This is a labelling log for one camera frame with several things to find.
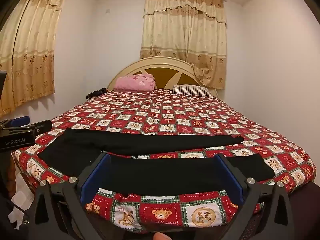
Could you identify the black object beside bed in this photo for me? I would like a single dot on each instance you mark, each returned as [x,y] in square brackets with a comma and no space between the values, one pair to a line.
[96,93]

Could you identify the person's right hand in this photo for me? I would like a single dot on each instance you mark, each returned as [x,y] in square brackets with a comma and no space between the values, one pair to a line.
[161,236]

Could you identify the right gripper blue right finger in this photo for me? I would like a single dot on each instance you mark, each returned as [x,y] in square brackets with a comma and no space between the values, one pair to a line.
[232,180]

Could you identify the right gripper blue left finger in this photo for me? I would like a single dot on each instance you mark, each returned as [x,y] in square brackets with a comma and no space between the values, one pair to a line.
[92,178]

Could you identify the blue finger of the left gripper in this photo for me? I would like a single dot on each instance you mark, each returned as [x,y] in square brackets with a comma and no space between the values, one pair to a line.
[18,122]
[42,127]

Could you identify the pink folded blanket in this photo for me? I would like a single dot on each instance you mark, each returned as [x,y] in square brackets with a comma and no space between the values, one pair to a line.
[135,83]

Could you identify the cream wooden headboard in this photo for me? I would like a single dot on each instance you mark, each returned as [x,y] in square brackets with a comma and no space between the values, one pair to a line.
[167,72]

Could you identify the dark maroon bed base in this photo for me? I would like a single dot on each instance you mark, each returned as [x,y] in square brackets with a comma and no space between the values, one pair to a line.
[305,209]

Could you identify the striped pillow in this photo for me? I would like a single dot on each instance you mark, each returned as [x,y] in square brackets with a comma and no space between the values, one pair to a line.
[191,90]

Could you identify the red patchwork bear bedsheet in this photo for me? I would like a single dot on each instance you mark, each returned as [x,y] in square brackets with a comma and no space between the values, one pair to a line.
[265,155]

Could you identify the black pants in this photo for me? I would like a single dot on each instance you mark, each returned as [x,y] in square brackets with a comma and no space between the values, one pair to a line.
[136,166]

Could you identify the beige curtain on side wall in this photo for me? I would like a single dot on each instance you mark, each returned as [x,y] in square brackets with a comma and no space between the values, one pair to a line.
[27,52]

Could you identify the beige curtain behind headboard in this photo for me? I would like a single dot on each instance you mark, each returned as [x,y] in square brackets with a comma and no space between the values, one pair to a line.
[194,31]

